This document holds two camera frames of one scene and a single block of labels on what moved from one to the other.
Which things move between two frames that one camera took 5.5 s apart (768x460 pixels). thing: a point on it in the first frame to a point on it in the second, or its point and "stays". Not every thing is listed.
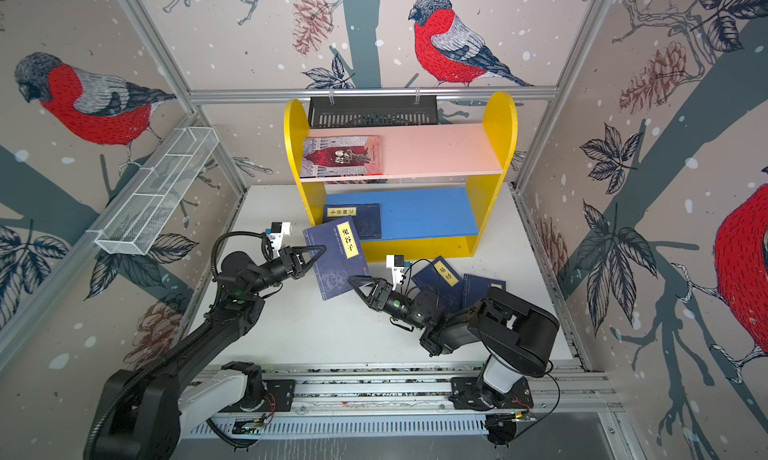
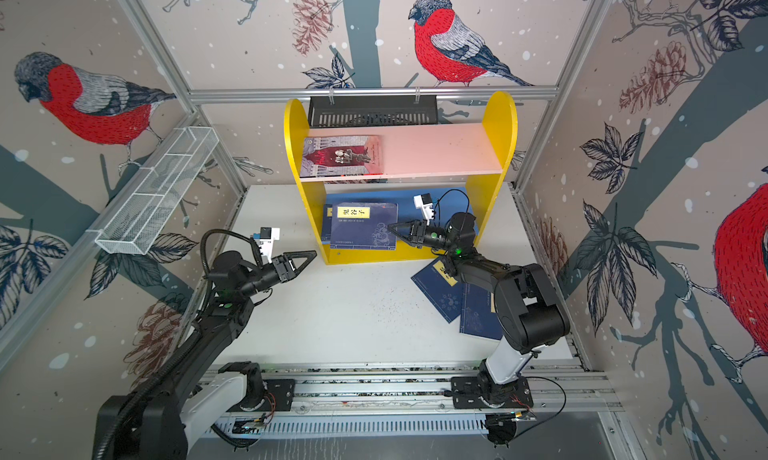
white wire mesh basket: (150, 206) stays
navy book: (366, 218) to (327, 223)
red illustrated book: (342, 156) stays
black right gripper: (385, 296) to (421, 235)
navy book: (343, 258) to (363, 226)
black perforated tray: (372, 111) stays
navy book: (442, 278) stays
